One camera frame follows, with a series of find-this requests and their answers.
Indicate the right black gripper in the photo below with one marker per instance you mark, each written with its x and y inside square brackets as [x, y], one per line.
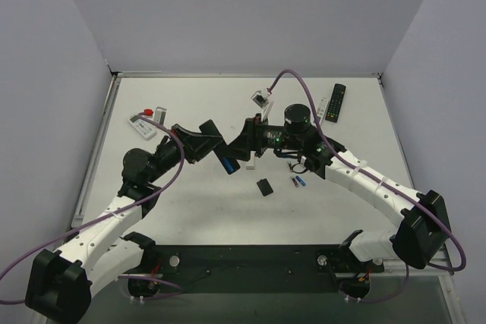
[259, 138]

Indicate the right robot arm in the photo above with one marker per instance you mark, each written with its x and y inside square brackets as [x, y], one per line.
[420, 221]

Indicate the white AC remote left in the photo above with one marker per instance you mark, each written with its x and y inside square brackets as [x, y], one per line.
[144, 129]

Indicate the black TV remote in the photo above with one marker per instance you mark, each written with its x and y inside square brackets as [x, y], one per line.
[335, 103]

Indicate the blue AAA battery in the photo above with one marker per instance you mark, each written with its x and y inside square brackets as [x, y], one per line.
[301, 182]
[231, 165]

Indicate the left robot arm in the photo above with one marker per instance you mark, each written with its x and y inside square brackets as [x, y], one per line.
[63, 282]

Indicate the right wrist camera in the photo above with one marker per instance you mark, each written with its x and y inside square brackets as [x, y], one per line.
[262, 98]

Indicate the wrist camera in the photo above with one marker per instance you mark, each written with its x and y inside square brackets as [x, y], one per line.
[262, 98]
[158, 114]

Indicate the slim white remote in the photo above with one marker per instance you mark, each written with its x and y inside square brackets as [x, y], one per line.
[322, 108]

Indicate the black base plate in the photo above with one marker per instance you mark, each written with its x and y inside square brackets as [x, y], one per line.
[252, 269]

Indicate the black remote control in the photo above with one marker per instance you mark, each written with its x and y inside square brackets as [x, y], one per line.
[222, 151]

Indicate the black gold AAA battery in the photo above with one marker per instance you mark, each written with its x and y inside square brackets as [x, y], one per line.
[294, 182]

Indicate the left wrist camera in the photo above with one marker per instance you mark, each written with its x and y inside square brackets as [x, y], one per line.
[158, 114]

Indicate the black battery cover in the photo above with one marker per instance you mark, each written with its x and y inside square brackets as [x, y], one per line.
[264, 187]

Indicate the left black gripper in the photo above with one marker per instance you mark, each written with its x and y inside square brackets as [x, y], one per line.
[186, 143]

